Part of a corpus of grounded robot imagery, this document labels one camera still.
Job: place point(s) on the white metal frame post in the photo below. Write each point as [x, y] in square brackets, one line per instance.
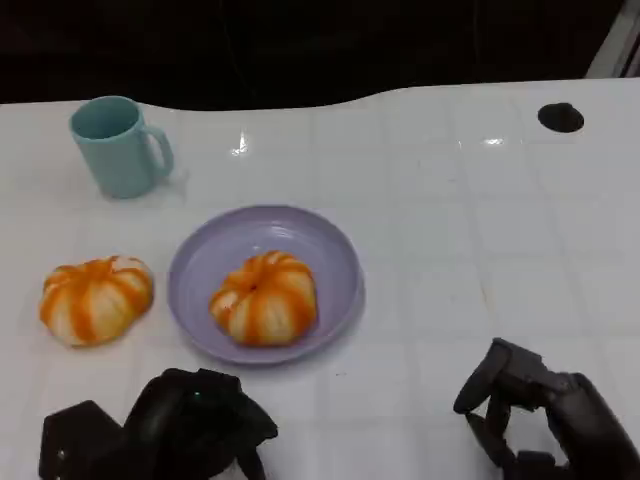
[617, 47]

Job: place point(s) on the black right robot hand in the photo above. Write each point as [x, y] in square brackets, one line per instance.
[580, 425]

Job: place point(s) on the lilac plate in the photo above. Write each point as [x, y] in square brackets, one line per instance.
[300, 235]

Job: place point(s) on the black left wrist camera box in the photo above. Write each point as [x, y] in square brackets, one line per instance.
[75, 442]

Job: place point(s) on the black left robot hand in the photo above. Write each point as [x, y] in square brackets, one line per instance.
[185, 425]

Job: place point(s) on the black round table grommet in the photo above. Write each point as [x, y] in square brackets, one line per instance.
[560, 117]

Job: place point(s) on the pale green mug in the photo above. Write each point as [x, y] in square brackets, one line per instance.
[119, 155]

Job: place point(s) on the orange white toy bread roll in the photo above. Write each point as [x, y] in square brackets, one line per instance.
[95, 300]
[265, 300]

